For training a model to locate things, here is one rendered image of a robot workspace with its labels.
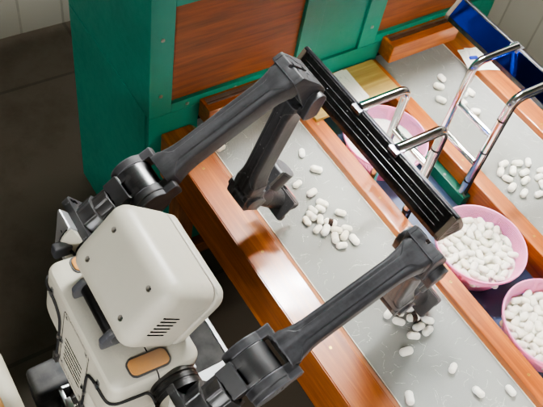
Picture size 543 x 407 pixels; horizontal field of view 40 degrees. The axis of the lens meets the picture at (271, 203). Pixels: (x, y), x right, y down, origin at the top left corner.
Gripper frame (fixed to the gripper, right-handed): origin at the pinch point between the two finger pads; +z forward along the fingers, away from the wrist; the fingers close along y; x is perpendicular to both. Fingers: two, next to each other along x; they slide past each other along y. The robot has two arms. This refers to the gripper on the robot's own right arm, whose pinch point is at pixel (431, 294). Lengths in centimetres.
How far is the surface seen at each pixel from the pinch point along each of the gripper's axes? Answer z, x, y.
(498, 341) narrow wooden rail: 4.6, -4.7, -19.5
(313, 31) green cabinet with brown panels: -6, -25, 80
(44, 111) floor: 12, 86, 172
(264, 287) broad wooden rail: -29.4, 24.5, 22.1
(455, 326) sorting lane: 1.7, 0.9, -10.0
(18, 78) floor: 10, 88, 195
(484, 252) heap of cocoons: 20.2, -13.7, 4.2
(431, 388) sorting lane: -11.2, 11.4, -20.4
